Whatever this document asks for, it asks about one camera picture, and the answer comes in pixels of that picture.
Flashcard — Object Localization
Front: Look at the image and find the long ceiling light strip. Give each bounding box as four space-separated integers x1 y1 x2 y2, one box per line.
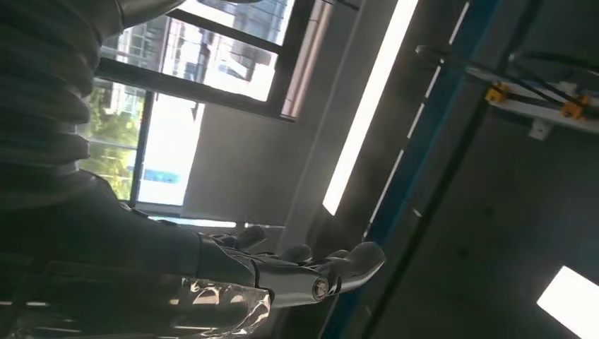
321 0 420 217

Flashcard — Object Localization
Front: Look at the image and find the blue ceiling beam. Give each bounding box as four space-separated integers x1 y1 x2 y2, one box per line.
323 0 504 339

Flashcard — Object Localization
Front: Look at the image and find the square ceiling light panel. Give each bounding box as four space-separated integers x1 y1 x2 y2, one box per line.
536 266 599 339

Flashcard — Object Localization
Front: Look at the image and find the white overhead cable tray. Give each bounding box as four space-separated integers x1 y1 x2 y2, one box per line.
415 44 599 141

